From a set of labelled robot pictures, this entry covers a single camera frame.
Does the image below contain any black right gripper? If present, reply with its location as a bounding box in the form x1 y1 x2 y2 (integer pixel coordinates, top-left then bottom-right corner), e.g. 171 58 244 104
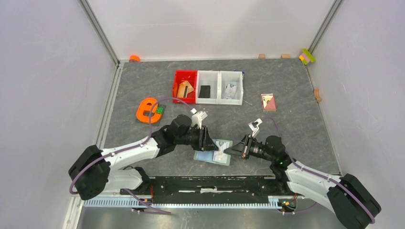
224 134 275 162

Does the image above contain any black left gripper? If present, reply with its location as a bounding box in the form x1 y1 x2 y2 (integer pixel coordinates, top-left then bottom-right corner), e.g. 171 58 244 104
175 125 218 151

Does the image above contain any silver credit card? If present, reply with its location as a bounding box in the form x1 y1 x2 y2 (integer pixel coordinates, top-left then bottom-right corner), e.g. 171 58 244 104
222 83 238 99
213 139 233 166

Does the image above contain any gold credit card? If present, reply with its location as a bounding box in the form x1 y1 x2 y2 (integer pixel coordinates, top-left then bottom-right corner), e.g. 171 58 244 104
188 84 194 94
177 81 190 98

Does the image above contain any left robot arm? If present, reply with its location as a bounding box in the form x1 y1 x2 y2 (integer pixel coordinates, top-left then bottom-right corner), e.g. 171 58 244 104
68 114 218 200

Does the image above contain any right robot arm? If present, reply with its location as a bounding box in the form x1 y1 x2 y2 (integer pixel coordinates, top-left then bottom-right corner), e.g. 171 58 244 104
224 135 382 229

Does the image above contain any black card in bin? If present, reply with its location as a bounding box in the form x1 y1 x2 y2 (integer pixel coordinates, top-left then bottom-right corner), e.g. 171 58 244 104
198 85 211 99

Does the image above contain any red playing card box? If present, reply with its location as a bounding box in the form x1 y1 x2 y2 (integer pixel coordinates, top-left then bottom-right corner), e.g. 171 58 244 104
261 94 277 111

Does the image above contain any green toy brick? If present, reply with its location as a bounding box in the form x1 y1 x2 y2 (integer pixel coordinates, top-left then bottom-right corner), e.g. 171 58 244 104
156 106 165 115

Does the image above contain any white bin left compartment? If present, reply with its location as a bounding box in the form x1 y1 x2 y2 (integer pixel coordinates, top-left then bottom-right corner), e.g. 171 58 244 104
195 70 220 104

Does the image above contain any white bin compartment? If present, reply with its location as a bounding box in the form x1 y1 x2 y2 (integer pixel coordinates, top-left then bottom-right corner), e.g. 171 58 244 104
195 70 220 104
219 71 244 105

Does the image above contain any white bin right compartment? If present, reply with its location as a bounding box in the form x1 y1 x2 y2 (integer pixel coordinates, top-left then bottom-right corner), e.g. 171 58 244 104
219 71 244 105

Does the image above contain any orange curved toy track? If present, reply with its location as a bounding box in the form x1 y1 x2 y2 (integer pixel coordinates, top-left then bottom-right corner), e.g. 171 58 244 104
136 97 165 125

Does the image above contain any red plastic bin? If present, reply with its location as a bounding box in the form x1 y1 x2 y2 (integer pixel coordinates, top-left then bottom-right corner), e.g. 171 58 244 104
172 70 197 104

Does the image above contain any wooden arch block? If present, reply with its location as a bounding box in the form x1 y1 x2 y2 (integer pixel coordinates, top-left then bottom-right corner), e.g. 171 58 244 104
313 88 322 103

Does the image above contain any multicolour toy brick stack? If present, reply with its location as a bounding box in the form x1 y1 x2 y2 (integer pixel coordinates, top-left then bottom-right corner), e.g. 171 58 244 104
298 49 316 65

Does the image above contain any orange tape roll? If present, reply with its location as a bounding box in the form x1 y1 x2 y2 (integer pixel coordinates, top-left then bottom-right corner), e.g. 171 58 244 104
128 55 140 62

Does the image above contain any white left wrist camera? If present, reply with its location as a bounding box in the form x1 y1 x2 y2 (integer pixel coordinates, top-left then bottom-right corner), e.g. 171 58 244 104
191 108 208 129

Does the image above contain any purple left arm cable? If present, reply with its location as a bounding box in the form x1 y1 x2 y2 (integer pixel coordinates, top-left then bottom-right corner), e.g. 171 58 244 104
69 97 195 216

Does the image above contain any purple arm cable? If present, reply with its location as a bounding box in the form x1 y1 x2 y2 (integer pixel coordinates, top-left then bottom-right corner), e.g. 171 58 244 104
69 97 195 216
269 117 376 225

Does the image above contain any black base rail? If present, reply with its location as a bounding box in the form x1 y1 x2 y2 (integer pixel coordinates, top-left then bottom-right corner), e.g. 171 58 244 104
132 175 296 196

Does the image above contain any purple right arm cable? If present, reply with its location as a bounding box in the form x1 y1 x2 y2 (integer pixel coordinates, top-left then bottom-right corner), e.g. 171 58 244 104
269 117 376 225

